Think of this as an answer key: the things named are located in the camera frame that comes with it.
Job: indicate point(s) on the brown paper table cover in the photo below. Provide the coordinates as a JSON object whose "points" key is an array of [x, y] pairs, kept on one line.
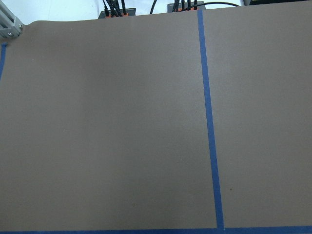
{"points": [[196, 122]]}

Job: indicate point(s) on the left orange connector board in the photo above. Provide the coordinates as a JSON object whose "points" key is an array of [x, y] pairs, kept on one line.
{"points": [[106, 13]]}

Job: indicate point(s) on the orange connector board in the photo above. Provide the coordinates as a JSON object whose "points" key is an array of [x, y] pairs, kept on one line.
{"points": [[106, 13], [171, 5]]}

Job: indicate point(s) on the right orange connector board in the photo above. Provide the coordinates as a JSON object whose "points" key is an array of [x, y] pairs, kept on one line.
{"points": [[171, 5]]}

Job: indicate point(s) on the aluminium frame post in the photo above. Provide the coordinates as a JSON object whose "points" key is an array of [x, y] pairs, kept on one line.
{"points": [[10, 25]]}

